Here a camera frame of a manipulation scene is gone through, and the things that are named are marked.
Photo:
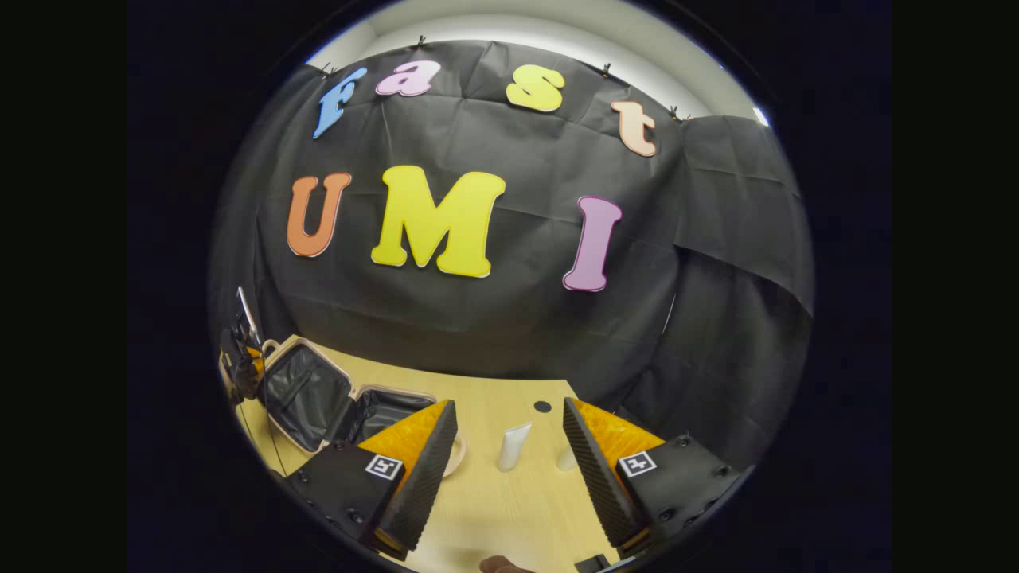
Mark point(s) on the black backdrop cloth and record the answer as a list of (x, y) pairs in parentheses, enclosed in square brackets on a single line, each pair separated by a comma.
[(493, 334)]

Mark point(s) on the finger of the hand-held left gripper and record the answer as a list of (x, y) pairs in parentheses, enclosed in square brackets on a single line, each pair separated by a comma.
[(253, 368)]

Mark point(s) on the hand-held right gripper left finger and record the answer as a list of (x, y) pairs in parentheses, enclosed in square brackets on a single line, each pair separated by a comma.
[(422, 485)]

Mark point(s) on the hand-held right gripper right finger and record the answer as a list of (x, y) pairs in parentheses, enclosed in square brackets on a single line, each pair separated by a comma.
[(601, 477)]

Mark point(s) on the white skin care tube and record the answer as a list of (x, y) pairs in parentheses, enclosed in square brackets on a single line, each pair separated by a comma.
[(513, 447)]

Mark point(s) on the white pump bottle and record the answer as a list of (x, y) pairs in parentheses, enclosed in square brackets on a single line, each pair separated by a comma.
[(567, 460)]

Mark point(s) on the pink suitcase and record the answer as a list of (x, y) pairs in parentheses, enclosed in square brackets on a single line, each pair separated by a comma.
[(306, 394)]

